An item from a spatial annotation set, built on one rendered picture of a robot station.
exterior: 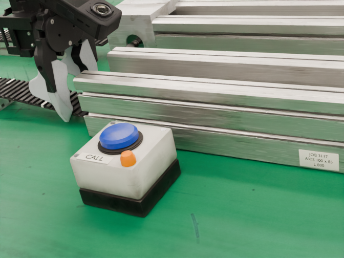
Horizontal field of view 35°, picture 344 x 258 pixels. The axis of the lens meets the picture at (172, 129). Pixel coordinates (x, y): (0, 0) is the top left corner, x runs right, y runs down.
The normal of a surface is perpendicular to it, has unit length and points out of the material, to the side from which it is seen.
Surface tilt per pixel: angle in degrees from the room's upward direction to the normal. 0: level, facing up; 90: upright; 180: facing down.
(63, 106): 107
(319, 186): 0
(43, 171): 0
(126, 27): 90
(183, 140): 90
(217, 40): 90
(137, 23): 90
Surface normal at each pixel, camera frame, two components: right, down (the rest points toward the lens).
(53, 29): 0.86, 0.11
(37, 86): -0.51, 0.35
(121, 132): -0.15, -0.84
